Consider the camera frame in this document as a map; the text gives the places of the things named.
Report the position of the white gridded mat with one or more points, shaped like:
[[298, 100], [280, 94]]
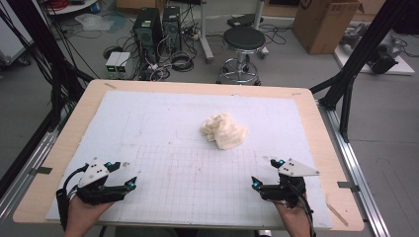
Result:
[[164, 115]]

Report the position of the person's left hand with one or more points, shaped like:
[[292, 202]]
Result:
[[82, 217]]

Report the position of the cream printed cloth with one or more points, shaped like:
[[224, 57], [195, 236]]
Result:
[[224, 131]]

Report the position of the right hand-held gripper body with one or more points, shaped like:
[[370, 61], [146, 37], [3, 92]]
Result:
[[286, 191]]

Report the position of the black round stool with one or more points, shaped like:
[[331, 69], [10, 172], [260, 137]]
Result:
[[243, 38]]

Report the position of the grey metal desk leg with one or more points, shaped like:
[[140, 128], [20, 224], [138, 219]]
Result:
[[260, 13], [205, 33]]

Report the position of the narrow black computer tower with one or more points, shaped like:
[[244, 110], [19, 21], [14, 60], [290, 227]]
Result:
[[171, 29]]

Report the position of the aluminium rail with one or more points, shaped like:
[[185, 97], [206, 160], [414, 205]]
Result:
[[354, 164], [19, 184]]

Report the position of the flat black case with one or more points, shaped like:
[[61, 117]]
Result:
[[242, 20]]

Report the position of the grey tape strip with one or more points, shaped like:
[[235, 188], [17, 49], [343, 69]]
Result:
[[42, 170], [347, 186]]

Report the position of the white cabinet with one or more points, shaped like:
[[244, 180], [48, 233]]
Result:
[[11, 36]]

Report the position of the beige tape strip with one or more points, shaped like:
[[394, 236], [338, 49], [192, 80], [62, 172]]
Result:
[[337, 214]]

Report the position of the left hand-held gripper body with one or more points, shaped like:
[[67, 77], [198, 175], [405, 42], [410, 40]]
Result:
[[94, 191]]

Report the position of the white power supply unit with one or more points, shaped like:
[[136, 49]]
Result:
[[112, 62], [124, 64]]

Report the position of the round white table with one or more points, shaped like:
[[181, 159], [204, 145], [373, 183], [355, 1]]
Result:
[[75, 7]]

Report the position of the clear plastic bag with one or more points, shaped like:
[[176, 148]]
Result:
[[94, 22]]

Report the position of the white board with grey device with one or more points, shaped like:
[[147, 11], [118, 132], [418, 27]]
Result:
[[382, 56]]

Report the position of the person's right hand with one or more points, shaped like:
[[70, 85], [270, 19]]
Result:
[[294, 220]]

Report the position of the wide black computer tower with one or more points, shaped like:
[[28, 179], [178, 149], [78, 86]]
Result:
[[146, 33]]

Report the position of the large cardboard box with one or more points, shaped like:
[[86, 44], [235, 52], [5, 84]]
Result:
[[322, 26]]

